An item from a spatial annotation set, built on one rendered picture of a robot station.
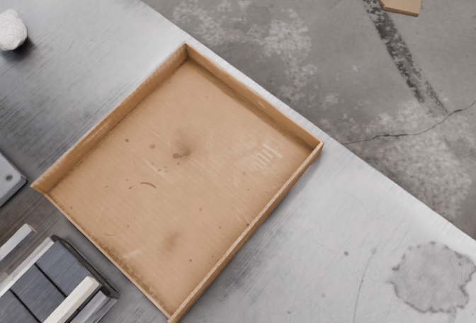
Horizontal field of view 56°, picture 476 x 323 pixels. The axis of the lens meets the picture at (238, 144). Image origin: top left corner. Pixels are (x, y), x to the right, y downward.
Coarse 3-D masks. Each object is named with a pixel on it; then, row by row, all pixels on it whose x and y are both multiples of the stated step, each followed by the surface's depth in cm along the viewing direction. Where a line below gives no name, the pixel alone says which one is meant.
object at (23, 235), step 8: (16, 232) 48; (24, 232) 48; (32, 232) 48; (8, 240) 47; (16, 240) 47; (24, 240) 48; (0, 248) 47; (8, 248) 47; (16, 248) 48; (0, 256) 47; (8, 256) 47; (0, 264) 47
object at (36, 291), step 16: (48, 256) 55; (64, 256) 55; (32, 272) 54; (48, 272) 54; (64, 272) 54; (80, 272) 54; (16, 288) 54; (32, 288) 53; (48, 288) 53; (64, 288) 53; (96, 288) 53; (0, 304) 53; (16, 304) 53; (32, 304) 53; (48, 304) 53; (0, 320) 52; (16, 320) 52; (32, 320) 52
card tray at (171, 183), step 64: (192, 64) 70; (128, 128) 66; (192, 128) 66; (256, 128) 65; (64, 192) 63; (128, 192) 62; (192, 192) 62; (256, 192) 62; (128, 256) 59; (192, 256) 59
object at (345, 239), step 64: (0, 0) 77; (64, 0) 77; (128, 0) 76; (0, 64) 72; (64, 64) 72; (128, 64) 71; (0, 128) 68; (64, 128) 67; (320, 192) 62; (384, 192) 61; (256, 256) 59; (320, 256) 58; (384, 256) 58; (448, 256) 58; (128, 320) 56; (192, 320) 56; (256, 320) 56; (320, 320) 55; (384, 320) 55; (448, 320) 55
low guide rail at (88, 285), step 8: (88, 280) 50; (80, 288) 50; (88, 288) 50; (72, 296) 50; (80, 296) 49; (88, 296) 51; (64, 304) 49; (72, 304) 49; (80, 304) 51; (56, 312) 49; (64, 312) 49; (72, 312) 50; (48, 320) 49; (56, 320) 49; (64, 320) 50
